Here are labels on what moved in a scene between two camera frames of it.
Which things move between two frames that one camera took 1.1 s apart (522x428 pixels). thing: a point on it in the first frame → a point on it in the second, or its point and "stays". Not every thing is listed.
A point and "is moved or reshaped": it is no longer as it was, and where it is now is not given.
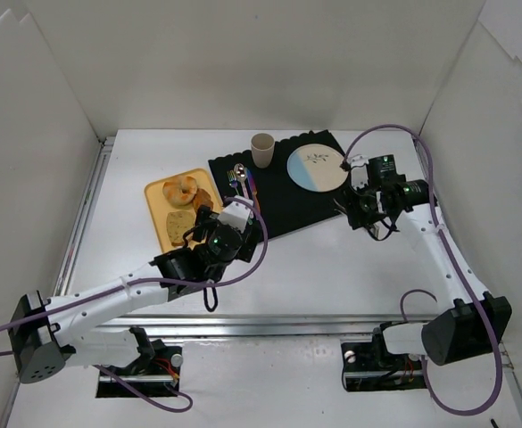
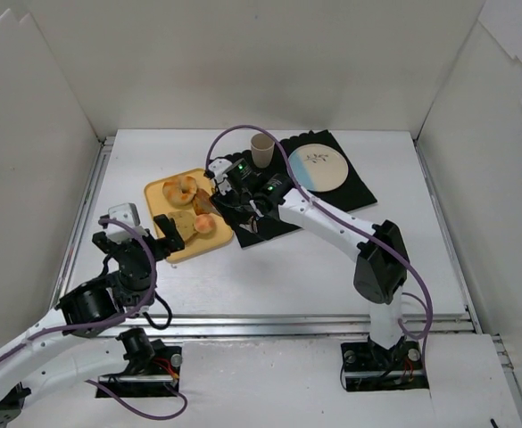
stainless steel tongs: x=381 y=229 is moved or reshaped
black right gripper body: x=359 y=212 → x=232 y=201
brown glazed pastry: x=202 y=198 stays
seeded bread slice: x=178 y=222 stays
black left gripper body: x=249 y=242 → x=136 y=241
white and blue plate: x=317 y=168 stays
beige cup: x=262 y=148 stays
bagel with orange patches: x=180 y=193 stays
